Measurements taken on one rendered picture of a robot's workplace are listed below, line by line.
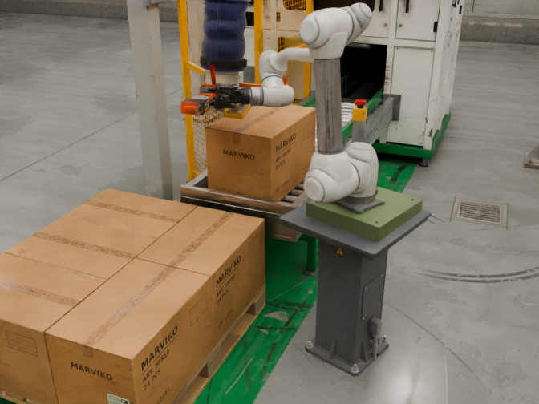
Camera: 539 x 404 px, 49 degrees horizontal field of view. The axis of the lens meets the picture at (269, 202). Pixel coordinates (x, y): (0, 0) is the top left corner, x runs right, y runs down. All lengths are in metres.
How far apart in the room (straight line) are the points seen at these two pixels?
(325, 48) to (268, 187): 1.09
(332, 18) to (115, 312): 1.41
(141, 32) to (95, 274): 1.88
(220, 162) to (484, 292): 1.70
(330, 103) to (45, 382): 1.58
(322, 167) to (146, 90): 2.04
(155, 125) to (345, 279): 2.00
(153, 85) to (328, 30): 2.06
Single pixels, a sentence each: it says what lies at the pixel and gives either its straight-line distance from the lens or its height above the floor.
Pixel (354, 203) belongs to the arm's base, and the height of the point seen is 0.85.
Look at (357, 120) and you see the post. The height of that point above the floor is 0.93.
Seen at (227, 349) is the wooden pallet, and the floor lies 0.02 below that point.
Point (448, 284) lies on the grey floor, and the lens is 3.72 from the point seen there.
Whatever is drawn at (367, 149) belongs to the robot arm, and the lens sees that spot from 2.55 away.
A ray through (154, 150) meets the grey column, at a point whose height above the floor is 0.49.
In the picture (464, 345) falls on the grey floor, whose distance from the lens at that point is 3.26.
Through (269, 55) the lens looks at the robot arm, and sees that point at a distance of 2.85.
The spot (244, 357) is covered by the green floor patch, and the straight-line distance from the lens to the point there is 3.04.
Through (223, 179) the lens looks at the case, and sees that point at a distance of 3.29.
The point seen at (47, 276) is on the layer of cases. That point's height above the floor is 0.54.
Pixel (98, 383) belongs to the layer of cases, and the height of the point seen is 0.37.
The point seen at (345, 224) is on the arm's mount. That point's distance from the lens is 2.57.
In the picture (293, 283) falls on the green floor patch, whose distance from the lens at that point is 3.57.
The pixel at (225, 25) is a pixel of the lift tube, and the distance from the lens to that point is 2.94.
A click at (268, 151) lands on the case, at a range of 3.08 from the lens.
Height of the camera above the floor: 1.96
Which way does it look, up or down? 25 degrees down
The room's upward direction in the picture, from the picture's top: straight up
